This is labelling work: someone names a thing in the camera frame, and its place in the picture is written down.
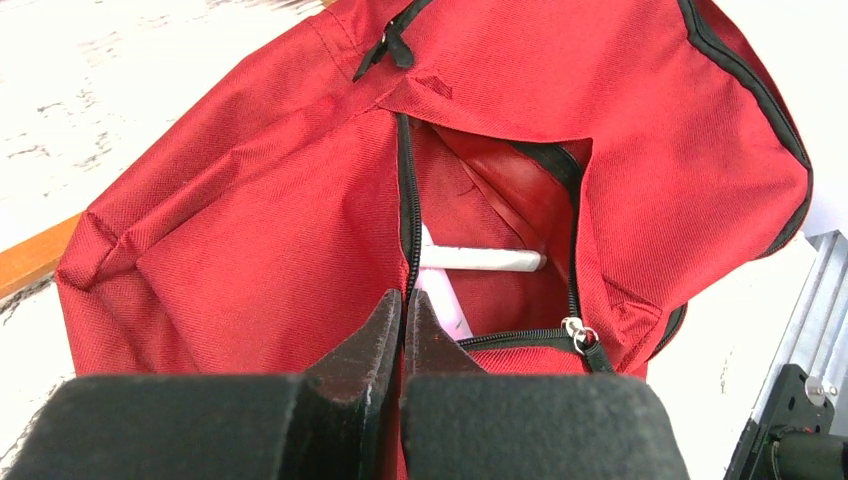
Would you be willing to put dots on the pink highlighter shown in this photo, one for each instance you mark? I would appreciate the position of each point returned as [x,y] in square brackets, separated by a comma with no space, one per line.
[436,283]

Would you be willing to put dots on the red backpack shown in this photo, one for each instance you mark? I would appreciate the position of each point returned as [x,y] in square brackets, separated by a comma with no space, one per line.
[641,146]

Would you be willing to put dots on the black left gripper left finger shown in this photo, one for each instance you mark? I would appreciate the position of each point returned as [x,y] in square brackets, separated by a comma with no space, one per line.
[336,420]

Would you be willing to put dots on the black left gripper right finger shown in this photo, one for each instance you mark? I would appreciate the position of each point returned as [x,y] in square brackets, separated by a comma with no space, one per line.
[458,421]

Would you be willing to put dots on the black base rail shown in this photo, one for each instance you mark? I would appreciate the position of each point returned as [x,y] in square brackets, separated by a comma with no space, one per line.
[791,439]

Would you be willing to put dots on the wooden two-tier shelf rack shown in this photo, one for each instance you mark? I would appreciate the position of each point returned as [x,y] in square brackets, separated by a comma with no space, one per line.
[36,257]

